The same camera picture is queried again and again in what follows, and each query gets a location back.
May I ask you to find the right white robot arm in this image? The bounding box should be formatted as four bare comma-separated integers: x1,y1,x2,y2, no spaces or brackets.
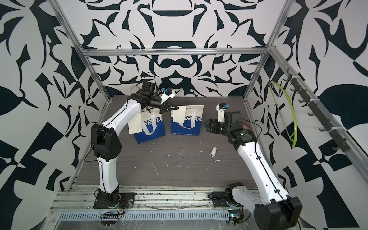
205,111,302,230

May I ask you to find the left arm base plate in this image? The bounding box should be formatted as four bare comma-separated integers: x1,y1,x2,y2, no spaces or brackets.
93,190,136,209

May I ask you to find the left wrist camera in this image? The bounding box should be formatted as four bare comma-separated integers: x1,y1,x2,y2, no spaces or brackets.
160,88,176,104

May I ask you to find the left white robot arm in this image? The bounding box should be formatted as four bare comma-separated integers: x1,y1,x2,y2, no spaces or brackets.
91,81,179,206

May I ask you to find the blue white paper bag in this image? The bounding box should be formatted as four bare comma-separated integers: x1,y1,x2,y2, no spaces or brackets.
170,105,204,136
133,108,165,144

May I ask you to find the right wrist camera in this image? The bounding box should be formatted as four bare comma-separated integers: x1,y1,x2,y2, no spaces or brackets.
216,103,228,122

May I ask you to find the dark wall hook rack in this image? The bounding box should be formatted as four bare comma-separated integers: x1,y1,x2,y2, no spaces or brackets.
284,69,352,152

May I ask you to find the white paper receipt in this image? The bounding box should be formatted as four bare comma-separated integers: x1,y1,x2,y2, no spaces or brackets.
128,112,142,134
172,106,186,124

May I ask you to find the green clothes hanger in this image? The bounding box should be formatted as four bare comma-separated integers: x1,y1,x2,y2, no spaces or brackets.
268,81,298,149

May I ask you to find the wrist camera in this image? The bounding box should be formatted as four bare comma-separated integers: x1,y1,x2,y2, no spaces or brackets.
160,88,176,104
216,103,228,122

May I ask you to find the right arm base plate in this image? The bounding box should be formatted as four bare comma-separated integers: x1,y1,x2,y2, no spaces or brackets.
208,190,240,208

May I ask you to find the black usb hub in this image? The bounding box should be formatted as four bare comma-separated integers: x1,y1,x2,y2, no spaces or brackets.
100,212,125,226

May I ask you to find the white plush bunny pink shirt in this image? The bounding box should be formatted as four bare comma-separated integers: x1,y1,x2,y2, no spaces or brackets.
130,85,141,94

